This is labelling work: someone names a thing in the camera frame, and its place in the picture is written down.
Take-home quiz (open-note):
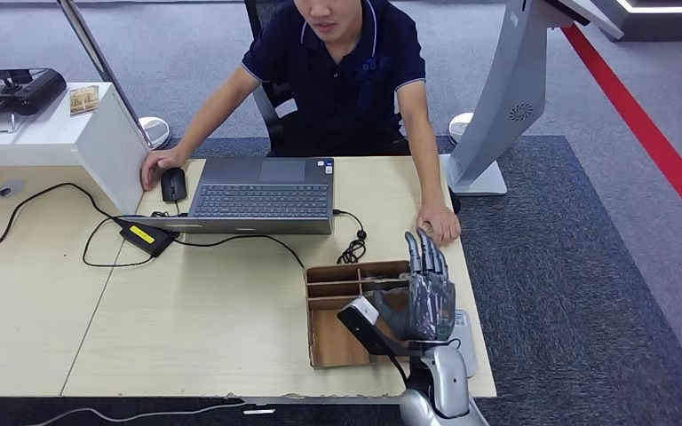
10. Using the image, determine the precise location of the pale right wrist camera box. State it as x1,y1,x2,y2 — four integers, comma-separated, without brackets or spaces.
337,296,414,358

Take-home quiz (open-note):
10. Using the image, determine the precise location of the grey kiosk stand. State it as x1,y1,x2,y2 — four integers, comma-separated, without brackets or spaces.
440,0,626,197

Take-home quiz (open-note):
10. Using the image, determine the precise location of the black power adapter yellow label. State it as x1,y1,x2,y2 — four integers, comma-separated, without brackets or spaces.
119,220,179,258

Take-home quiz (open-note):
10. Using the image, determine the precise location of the black desktop terminal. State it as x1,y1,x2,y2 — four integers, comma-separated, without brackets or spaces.
0,67,68,117

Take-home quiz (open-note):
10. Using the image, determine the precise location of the looped black cable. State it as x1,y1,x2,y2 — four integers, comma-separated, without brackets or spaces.
82,217,157,269

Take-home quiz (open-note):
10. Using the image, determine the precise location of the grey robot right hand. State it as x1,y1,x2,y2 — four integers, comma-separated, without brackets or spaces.
367,229,457,344

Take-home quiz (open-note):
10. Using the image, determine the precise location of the black office chair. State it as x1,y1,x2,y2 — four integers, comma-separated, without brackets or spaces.
243,0,413,158

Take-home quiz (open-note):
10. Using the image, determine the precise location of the printed card on cabinet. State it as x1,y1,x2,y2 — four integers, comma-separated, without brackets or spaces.
70,85,101,115

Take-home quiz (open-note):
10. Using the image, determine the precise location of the round white floor base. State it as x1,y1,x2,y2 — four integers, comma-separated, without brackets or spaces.
448,111,475,146

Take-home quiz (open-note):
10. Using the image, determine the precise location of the black lit platform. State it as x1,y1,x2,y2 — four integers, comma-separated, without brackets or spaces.
591,0,682,43

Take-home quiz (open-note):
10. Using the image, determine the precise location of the grey card reader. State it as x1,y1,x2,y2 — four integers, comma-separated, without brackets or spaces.
449,309,479,379

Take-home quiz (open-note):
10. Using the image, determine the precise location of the person's right hand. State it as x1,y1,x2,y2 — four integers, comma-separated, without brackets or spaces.
139,146,193,193

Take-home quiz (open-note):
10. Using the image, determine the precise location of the dark grey rug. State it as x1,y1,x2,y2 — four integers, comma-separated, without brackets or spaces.
164,136,682,426

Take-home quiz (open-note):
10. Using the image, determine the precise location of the grey laptop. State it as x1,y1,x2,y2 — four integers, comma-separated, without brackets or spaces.
122,156,337,236

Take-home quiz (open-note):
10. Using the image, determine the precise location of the person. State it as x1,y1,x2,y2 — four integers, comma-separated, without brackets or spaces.
139,0,463,247

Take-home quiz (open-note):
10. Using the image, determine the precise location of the white cabinet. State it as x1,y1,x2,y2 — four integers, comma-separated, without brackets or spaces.
0,81,153,216

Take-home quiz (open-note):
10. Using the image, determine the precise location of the round chrome pole base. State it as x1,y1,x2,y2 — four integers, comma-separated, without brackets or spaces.
138,116,172,152

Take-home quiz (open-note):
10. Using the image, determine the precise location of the long black power cable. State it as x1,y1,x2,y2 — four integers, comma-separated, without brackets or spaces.
0,182,125,264

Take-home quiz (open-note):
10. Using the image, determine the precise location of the bundled black laptop cable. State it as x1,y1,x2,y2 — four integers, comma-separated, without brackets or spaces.
333,209,369,265

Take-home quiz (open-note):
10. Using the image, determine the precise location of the black adapter output cable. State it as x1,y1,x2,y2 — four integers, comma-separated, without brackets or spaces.
173,234,307,271

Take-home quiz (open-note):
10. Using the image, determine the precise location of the thin white cable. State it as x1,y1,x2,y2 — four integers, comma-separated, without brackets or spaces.
23,400,248,426

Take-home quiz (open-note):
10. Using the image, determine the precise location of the wooden compartment tray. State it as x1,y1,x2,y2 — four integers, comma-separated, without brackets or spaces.
304,259,422,370

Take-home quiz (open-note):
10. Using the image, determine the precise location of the slanted metal pole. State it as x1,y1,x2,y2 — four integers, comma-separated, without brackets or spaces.
55,0,155,148

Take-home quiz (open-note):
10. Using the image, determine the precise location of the black computer mouse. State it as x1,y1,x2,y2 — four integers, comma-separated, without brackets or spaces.
160,168,188,205

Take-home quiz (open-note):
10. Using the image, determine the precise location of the person's left hand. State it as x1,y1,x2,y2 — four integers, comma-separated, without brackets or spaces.
416,202,463,247

